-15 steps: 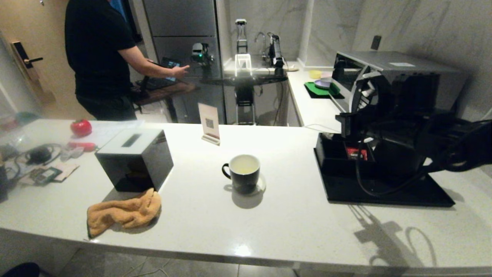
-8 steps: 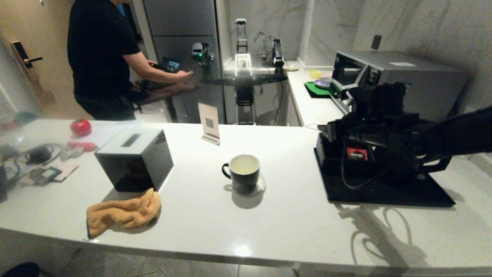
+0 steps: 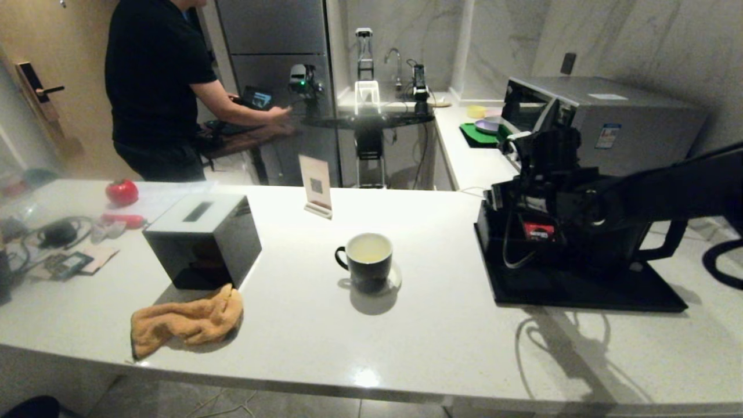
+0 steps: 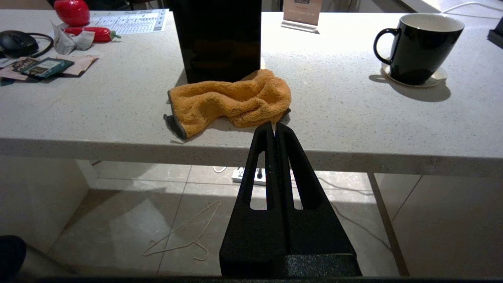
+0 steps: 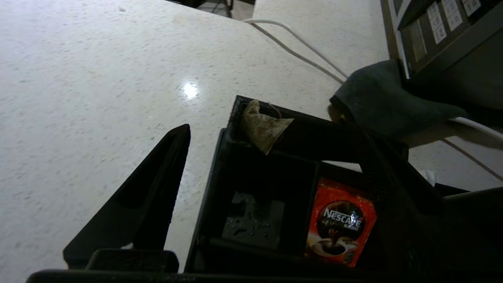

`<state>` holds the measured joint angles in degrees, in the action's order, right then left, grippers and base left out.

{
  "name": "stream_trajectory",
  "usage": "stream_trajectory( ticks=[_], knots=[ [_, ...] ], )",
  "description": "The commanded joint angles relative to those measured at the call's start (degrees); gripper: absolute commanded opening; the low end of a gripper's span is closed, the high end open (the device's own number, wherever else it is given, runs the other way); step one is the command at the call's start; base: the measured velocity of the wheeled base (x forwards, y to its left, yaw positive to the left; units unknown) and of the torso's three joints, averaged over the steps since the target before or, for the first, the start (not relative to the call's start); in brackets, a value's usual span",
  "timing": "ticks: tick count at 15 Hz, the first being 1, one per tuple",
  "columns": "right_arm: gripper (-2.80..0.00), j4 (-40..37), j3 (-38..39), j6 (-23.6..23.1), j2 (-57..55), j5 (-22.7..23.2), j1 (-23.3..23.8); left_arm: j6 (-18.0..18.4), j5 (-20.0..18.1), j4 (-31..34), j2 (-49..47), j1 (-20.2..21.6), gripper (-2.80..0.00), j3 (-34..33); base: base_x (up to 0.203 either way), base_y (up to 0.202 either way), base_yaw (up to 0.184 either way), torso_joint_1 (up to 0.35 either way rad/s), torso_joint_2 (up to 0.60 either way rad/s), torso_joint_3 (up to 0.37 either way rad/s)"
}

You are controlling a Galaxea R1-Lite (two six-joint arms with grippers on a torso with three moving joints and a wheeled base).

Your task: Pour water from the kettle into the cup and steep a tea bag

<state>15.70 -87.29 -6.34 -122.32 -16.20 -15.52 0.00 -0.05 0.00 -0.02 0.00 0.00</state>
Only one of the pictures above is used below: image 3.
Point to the black tissue box white lid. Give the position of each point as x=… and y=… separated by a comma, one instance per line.
x=203, y=249

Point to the purple plate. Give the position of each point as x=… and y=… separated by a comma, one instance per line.
x=479, y=126

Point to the black background robot arm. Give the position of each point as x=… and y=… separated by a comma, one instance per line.
x=419, y=87

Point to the open laptop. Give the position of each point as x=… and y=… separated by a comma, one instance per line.
x=258, y=98

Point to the green mat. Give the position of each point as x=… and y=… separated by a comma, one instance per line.
x=473, y=134

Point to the red chili pepper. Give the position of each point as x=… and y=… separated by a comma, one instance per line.
x=125, y=220

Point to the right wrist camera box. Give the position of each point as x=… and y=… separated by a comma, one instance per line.
x=519, y=148

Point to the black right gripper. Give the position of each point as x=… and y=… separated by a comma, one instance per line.
x=560, y=174

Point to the black round tabletop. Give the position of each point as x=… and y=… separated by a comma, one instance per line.
x=371, y=122

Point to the silver microwave oven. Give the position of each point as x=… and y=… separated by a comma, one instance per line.
x=638, y=116

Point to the black mug white inside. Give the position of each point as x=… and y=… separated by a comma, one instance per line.
x=365, y=270

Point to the black compartment organizer box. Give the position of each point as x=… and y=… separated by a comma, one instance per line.
x=493, y=244

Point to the white base cabinet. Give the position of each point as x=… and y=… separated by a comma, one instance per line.
x=444, y=168

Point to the red tea packet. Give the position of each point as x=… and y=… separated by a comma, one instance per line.
x=538, y=232

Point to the black computer mouse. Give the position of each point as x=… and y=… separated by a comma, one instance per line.
x=58, y=235

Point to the black device green light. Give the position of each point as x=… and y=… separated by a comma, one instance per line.
x=299, y=77

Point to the grey background robot arm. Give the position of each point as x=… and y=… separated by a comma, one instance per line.
x=364, y=58

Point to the red tomato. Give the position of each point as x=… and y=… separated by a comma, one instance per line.
x=122, y=193

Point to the black electric kettle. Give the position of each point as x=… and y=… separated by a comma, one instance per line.
x=609, y=249

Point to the dark green sachet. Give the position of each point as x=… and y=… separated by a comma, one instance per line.
x=71, y=264

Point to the orange cloth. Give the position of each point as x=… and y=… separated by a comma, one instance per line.
x=186, y=322

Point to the small wooden table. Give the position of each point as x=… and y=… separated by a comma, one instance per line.
x=261, y=136

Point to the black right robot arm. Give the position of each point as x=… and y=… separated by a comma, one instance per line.
x=685, y=186

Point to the dark wall socket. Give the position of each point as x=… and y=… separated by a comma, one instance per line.
x=568, y=64

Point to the black serving tray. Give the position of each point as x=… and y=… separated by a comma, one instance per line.
x=580, y=290

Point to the black table pedestal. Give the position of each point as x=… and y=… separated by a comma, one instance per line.
x=370, y=145

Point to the small grey bowl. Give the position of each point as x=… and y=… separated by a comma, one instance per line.
x=494, y=121

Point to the chrome faucet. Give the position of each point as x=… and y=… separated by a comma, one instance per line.
x=399, y=75

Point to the grey refrigerator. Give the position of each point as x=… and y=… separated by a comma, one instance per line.
x=273, y=29

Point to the QR code table sign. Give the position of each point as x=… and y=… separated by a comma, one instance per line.
x=316, y=180

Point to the crumpled white wrapper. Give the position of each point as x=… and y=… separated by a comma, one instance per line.
x=107, y=232

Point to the yellow bowl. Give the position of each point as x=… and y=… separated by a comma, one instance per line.
x=475, y=112

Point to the beige round plate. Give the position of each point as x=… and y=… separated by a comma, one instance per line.
x=441, y=104

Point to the man in black shirt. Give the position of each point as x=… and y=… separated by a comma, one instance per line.
x=151, y=69

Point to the pink bowl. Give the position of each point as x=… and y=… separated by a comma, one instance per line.
x=493, y=112

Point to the white glowing frame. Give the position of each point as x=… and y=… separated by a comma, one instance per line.
x=367, y=84

